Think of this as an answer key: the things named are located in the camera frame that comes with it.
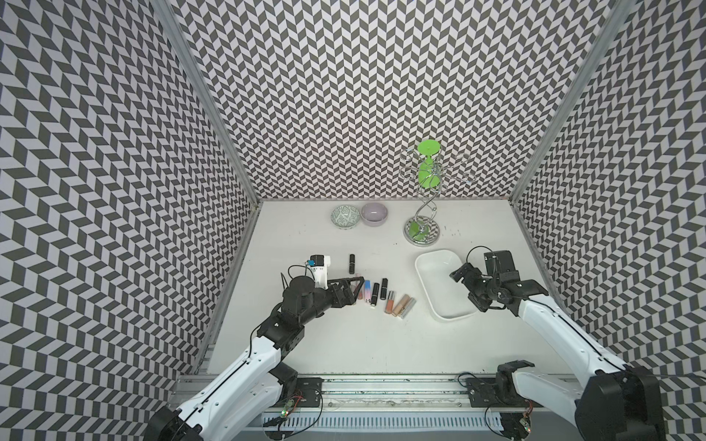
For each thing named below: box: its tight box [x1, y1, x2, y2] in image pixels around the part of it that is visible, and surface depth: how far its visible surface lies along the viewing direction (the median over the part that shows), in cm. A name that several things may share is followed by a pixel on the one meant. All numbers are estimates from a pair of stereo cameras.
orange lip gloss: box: [384, 290, 395, 315], surface depth 90 cm
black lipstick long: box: [370, 282, 380, 307], surface depth 93 cm
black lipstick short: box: [379, 277, 389, 301], surface depth 93 cm
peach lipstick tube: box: [392, 294, 411, 317], surface depth 89 cm
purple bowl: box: [360, 202, 388, 227], surface depth 110 cm
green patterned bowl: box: [330, 204, 361, 230], surface depth 113 cm
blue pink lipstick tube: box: [363, 279, 373, 304], surface depth 92 cm
